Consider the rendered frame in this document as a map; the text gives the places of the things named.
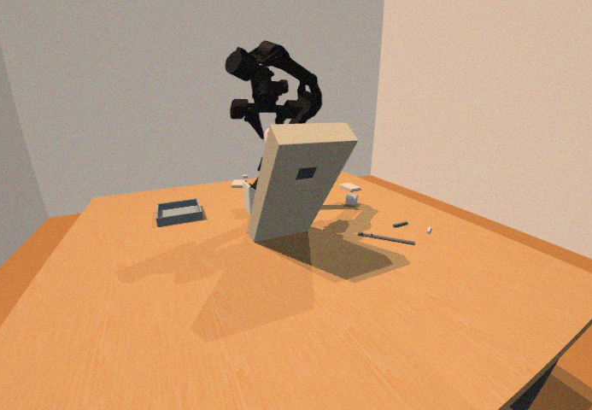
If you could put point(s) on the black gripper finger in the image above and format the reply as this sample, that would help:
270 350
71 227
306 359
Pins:
253 117
282 115

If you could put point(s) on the dark grey thin bar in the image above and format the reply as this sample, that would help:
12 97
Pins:
386 238

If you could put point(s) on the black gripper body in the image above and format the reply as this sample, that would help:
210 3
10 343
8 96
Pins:
265 105

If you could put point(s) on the beige service panel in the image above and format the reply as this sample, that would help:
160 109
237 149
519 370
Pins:
300 165

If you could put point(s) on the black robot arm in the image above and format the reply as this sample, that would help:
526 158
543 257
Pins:
246 66

